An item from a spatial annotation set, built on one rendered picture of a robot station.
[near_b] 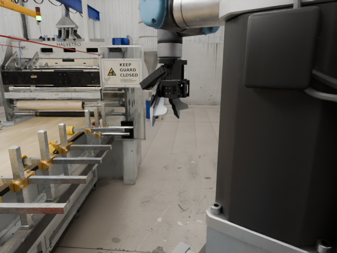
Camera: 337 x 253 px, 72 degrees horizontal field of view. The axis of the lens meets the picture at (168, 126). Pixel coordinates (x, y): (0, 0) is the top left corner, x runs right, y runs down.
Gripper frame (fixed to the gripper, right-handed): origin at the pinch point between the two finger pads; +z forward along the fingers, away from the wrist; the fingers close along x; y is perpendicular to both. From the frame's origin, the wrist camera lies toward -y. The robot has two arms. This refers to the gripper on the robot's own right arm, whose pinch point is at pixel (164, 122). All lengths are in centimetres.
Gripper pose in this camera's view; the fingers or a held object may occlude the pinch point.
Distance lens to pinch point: 77.2
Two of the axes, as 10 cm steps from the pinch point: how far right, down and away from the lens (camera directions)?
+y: 8.2, 1.4, -5.5
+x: 5.7, -2.0, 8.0
